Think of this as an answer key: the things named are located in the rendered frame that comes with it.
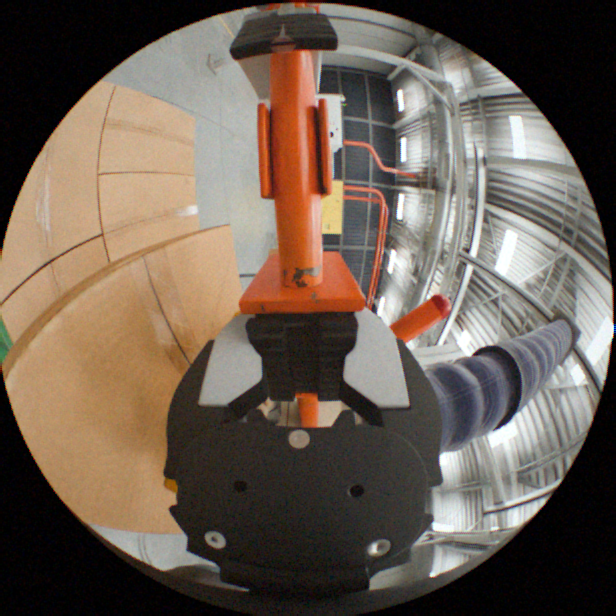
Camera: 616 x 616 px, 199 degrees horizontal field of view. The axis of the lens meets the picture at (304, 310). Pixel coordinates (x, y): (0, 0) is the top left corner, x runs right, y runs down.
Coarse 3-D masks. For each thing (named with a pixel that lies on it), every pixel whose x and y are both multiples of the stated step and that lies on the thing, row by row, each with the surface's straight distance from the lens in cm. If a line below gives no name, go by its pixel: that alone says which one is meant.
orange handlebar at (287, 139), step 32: (288, 64) 11; (288, 96) 10; (288, 128) 9; (320, 128) 9; (288, 160) 8; (320, 160) 9; (288, 192) 8; (320, 192) 9; (288, 224) 8; (320, 224) 8; (288, 256) 8; (320, 256) 9
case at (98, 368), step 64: (128, 256) 32; (192, 256) 22; (64, 320) 14; (128, 320) 16; (192, 320) 22; (64, 384) 14; (128, 384) 16; (64, 448) 15; (128, 448) 17; (128, 512) 20
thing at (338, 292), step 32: (256, 288) 9; (288, 288) 9; (320, 288) 9; (352, 288) 9; (256, 320) 8; (288, 320) 8; (320, 320) 8; (352, 320) 8; (288, 352) 9; (320, 352) 9; (288, 384) 11; (320, 384) 11
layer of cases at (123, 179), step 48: (96, 96) 87; (144, 96) 100; (48, 144) 72; (96, 144) 76; (144, 144) 89; (192, 144) 117; (48, 192) 66; (96, 192) 70; (144, 192) 81; (192, 192) 107; (48, 240) 62; (96, 240) 66; (144, 240) 77; (0, 288) 60; (48, 288) 60
